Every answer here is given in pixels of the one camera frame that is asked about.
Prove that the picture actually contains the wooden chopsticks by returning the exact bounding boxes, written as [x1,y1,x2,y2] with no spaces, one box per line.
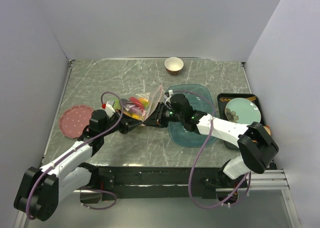
[246,96,257,102]

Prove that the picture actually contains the beige ceramic bowl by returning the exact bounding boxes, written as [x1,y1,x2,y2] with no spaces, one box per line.
[164,57,184,75]

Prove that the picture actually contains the red chili pepper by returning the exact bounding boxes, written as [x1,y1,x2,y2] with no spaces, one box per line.
[129,96,145,110]

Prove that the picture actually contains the black serving tray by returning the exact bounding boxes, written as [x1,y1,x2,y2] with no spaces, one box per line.
[217,93,271,135]

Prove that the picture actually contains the orange fruit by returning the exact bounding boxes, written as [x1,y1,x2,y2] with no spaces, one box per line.
[131,114,143,121]

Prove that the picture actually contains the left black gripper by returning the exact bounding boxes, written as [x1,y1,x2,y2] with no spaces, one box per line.
[100,108,143,137]

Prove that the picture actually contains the pink plate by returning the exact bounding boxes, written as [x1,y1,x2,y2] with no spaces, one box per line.
[58,104,94,139]

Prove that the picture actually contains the pale green cabbage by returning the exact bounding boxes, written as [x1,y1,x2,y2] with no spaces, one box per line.
[113,99,122,111]

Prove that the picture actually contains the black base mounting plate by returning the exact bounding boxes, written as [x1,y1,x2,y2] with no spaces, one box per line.
[80,162,247,201]

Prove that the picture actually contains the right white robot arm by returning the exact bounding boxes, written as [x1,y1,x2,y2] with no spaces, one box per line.
[143,93,279,187]

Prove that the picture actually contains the yellow lemon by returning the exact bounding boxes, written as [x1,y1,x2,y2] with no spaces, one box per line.
[138,97,149,108]

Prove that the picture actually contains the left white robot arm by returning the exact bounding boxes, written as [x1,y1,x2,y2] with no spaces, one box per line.
[13,109,143,221]

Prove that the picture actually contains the teal plastic food tray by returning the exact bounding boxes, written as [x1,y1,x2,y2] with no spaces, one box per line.
[166,84,217,148]

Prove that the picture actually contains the clear zip top bag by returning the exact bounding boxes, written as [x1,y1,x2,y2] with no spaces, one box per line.
[112,85,163,122]

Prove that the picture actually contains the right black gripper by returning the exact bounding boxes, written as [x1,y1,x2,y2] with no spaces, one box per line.
[143,102,184,129]

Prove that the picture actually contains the light green plate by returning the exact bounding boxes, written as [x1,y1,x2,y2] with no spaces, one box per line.
[224,98,262,125]

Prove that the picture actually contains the purple eggplant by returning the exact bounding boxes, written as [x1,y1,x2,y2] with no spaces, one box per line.
[124,103,141,114]

